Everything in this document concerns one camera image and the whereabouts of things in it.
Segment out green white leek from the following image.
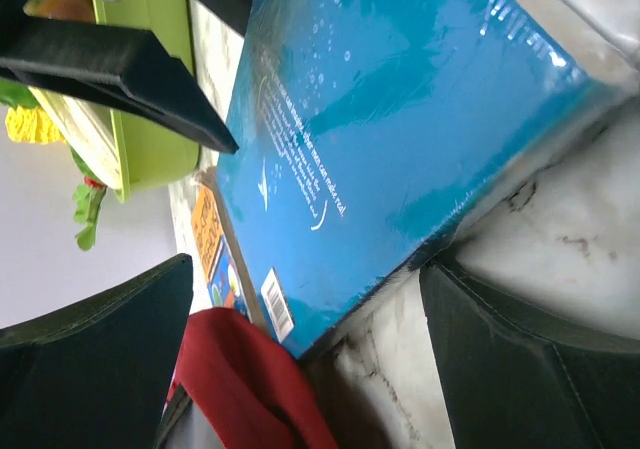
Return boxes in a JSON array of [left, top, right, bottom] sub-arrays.
[[29, 87, 123, 190]]

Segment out blue paperback book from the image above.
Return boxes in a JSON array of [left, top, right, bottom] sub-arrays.
[[216, 0, 639, 357]]

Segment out green plastic tray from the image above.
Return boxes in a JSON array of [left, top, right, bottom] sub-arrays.
[[94, 0, 200, 202]]

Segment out red student backpack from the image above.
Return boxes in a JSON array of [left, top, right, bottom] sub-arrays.
[[155, 308, 337, 448]]

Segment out brown mushroom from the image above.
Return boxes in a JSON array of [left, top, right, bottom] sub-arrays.
[[23, 0, 96, 23]]

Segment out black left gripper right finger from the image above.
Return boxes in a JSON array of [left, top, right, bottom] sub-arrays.
[[420, 261, 639, 448]]

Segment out yellow artificial flower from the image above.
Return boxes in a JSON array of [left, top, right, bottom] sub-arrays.
[[5, 106, 66, 145]]

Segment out green leaf sprig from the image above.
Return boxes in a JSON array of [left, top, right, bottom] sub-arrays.
[[73, 176, 107, 251]]

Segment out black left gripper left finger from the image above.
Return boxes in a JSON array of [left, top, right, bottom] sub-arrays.
[[1, 254, 193, 448]]

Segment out orange treehouse storybook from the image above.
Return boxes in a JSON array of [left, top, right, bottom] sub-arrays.
[[191, 167, 268, 332]]

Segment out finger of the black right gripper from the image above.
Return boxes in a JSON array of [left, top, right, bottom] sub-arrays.
[[1, 16, 238, 154]]

